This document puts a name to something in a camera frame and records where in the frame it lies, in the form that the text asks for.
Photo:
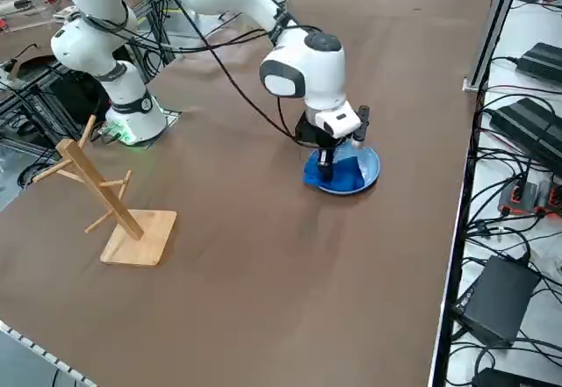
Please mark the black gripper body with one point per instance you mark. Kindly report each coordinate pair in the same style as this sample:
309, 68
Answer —
311, 137

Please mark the blue cloth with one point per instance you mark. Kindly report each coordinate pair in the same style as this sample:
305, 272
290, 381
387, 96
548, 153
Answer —
344, 172

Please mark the blue plastic plate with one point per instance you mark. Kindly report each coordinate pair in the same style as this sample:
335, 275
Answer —
371, 163

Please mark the orange black charger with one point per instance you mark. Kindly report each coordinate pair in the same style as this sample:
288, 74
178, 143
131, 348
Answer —
551, 196
518, 198

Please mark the large black power adapter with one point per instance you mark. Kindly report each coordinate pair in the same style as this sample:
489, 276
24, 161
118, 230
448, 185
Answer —
527, 123

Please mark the wooden cup rack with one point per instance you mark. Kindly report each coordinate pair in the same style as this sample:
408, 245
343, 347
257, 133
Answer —
131, 238

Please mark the black power supply box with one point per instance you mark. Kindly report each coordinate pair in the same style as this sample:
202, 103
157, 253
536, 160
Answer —
496, 299

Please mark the small black power adapter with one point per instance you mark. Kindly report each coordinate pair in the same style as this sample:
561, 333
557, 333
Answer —
542, 60

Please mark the black flat box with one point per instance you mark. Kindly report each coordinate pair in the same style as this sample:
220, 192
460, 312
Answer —
509, 380

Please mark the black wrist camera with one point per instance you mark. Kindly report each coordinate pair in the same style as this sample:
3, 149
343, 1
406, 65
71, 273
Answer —
363, 121

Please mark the aluminium camera post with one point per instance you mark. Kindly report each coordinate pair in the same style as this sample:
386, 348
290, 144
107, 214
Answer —
489, 45

